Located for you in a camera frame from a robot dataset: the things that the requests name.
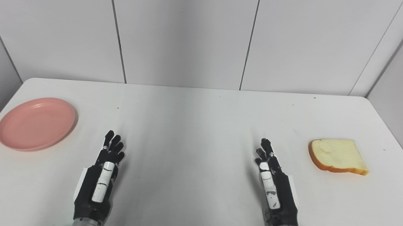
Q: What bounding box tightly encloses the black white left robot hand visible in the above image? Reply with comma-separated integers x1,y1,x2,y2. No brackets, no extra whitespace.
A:
73,128,127,225

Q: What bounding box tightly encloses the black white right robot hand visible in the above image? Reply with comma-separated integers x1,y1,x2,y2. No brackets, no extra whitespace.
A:
250,138,305,226

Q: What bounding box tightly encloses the slice of bread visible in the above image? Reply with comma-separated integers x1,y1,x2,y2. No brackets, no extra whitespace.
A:
307,137,371,176

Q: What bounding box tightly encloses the pink round plate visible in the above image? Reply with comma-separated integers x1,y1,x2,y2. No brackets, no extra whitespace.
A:
0,94,79,155

